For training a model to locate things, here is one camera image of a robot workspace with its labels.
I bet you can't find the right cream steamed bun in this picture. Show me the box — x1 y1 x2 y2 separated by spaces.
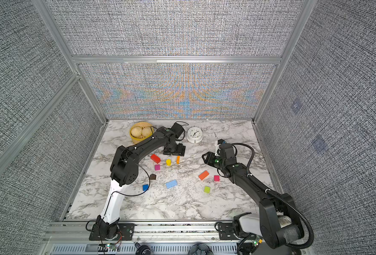
142 126 153 138

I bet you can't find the light blue wood block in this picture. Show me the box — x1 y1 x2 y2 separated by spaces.
166 180 178 189

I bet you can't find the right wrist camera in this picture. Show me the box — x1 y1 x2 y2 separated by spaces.
215 139 235 155

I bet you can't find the cream steamed bun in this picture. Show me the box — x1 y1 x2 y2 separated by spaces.
142 126 153 138
130 126 143 139

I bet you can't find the white round alarm clock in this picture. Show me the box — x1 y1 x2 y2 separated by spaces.
186 127 203 144

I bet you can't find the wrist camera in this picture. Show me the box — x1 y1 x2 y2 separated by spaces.
215 139 235 155
170 122 185 140

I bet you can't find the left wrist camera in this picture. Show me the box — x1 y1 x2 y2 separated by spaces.
170 122 185 140

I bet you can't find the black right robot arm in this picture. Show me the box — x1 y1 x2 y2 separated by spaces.
202 143 314 249

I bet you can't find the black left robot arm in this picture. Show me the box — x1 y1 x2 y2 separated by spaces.
89 121 187 241

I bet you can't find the red wood block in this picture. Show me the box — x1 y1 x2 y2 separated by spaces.
150 154 161 164

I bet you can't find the yellow rimmed wooden steamer basket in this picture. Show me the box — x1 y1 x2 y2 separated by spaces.
129 122 155 144

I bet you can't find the orange-red wood block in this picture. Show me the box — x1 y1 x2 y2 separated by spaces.
198 171 209 181

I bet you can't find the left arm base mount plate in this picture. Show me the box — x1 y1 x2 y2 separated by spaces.
89 223 135 241

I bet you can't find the left cream steamed bun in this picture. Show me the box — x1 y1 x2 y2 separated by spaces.
130 126 143 139

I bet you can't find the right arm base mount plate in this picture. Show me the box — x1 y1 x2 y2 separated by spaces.
214 221 249 240

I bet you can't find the dark blue wood cube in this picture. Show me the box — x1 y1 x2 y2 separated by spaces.
142 184 149 192

